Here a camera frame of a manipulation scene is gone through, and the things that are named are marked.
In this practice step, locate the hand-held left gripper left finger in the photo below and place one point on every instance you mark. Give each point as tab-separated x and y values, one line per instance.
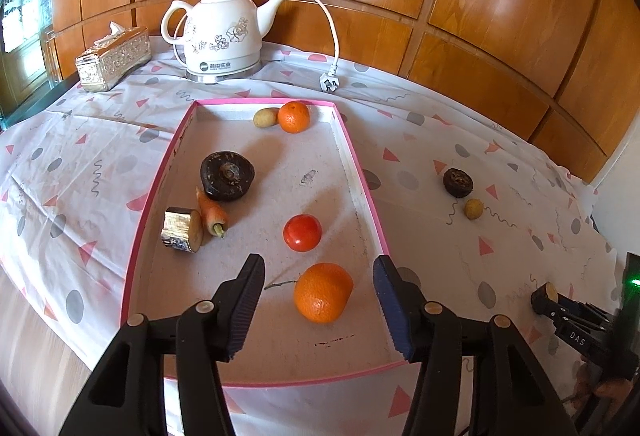
245	311

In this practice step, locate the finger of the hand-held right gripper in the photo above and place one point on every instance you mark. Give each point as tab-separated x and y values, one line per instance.
575	323

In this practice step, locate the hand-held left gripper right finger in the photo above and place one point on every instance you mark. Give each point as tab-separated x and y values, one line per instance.
395	311

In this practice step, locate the large orange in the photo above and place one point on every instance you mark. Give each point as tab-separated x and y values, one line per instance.
322	292

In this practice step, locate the red tomato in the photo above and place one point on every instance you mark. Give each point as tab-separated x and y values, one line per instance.
302	232

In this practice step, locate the pink-rimmed white cardboard tray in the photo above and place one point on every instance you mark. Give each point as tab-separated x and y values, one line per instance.
280	196

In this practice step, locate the small yellow longan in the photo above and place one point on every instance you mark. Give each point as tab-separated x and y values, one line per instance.
473	208
265	117

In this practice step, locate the small orange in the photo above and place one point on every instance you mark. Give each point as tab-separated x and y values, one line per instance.
293	116

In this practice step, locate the person's right hand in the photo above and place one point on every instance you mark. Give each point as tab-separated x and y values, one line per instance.
612	391

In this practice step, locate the short carrot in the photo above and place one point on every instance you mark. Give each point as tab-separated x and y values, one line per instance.
212	213

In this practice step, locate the cut log piece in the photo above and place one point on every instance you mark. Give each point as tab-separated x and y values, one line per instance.
180	228

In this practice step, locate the white patterned tablecloth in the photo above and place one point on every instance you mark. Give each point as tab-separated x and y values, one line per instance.
450	131

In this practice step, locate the silver kettle base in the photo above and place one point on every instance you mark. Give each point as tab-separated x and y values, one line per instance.
210	78

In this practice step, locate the silver embossed tissue box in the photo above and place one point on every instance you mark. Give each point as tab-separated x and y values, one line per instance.
115	56

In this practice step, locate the white floral ceramic kettle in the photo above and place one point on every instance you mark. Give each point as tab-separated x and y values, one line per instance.
220	21

